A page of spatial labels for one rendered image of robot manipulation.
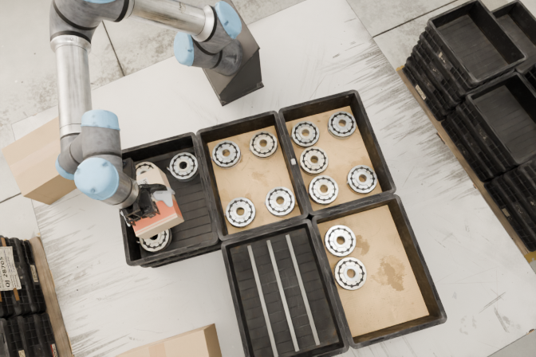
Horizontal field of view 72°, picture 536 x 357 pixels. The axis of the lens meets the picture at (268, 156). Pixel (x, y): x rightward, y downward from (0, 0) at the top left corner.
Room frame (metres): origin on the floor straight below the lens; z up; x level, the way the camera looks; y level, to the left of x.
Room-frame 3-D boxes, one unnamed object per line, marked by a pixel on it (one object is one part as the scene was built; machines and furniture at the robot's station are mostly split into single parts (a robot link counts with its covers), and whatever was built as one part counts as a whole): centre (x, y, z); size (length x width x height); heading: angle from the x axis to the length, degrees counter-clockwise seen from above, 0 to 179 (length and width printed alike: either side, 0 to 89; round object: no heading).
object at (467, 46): (1.00, -1.06, 0.37); 0.40 x 0.30 x 0.45; 19
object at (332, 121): (0.53, -0.29, 0.86); 0.10 x 0.10 x 0.01
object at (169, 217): (0.26, 0.35, 1.09); 0.16 x 0.12 x 0.07; 19
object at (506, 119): (0.62, -1.20, 0.31); 0.40 x 0.30 x 0.34; 19
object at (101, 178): (0.24, 0.34, 1.40); 0.09 x 0.08 x 0.11; 5
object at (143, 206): (0.23, 0.34, 1.24); 0.09 x 0.08 x 0.12; 19
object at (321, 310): (-0.03, 0.01, 0.87); 0.40 x 0.30 x 0.11; 9
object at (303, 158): (0.40, -0.16, 0.86); 0.10 x 0.10 x 0.01
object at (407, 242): (0.02, -0.29, 0.87); 0.40 x 0.30 x 0.11; 9
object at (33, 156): (0.56, 0.81, 0.78); 0.30 x 0.22 x 0.16; 118
